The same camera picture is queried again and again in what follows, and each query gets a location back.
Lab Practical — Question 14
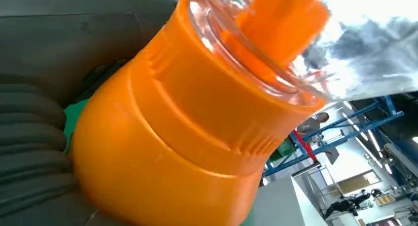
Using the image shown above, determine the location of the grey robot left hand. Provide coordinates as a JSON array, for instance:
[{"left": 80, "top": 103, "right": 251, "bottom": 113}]
[{"left": 0, "top": 0, "right": 179, "bottom": 108}]

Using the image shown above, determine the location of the orange drink bottle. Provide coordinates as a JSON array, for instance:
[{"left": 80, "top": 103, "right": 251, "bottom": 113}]
[{"left": 69, "top": 0, "right": 331, "bottom": 226}]

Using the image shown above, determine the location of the green table mat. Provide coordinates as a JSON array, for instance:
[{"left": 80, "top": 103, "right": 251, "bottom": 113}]
[{"left": 63, "top": 98, "right": 89, "bottom": 153}]

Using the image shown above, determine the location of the green crate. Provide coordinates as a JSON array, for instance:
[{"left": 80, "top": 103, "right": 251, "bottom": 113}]
[{"left": 270, "top": 139, "right": 297, "bottom": 162}]

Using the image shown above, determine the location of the person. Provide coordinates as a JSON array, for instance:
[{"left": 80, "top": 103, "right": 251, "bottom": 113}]
[{"left": 295, "top": 112, "right": 330, "bottom": 138}]

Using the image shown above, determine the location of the white desk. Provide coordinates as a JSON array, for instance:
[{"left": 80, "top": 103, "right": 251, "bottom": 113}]
[{"left": 243, "top": 176, "right": 327, "bottom": 226}]

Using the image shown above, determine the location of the blue metal rack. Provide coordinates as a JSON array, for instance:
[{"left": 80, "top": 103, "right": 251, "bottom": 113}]
[{"left": 263, "top": 95, "right": 406, "bottom": 178}]

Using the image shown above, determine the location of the black robot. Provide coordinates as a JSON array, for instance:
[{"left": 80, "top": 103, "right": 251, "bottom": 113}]
[{"left": 322, "top": 189, "right": 374, "bottom": 221}]

